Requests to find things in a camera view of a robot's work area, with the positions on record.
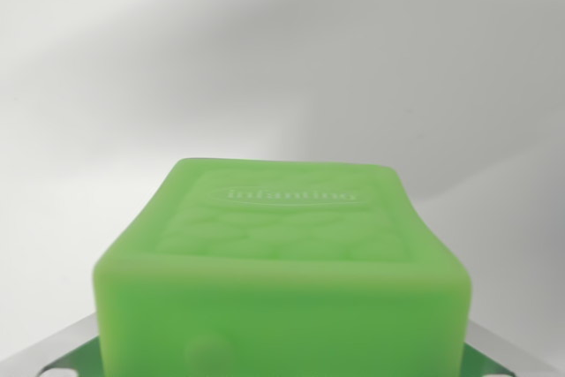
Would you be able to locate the black-tipped silver gripper left finger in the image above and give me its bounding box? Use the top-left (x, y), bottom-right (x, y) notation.
top-left (0, 311), bottom-right (106, 377)

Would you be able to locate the black-tipped silver gripper right finger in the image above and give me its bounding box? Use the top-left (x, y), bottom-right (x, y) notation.
top-left (461, 318), bottom-right (565, 377)

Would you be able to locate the green soft toy cube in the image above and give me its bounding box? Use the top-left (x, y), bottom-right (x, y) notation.
top-left (91, 156), bottom-right (474, 377)

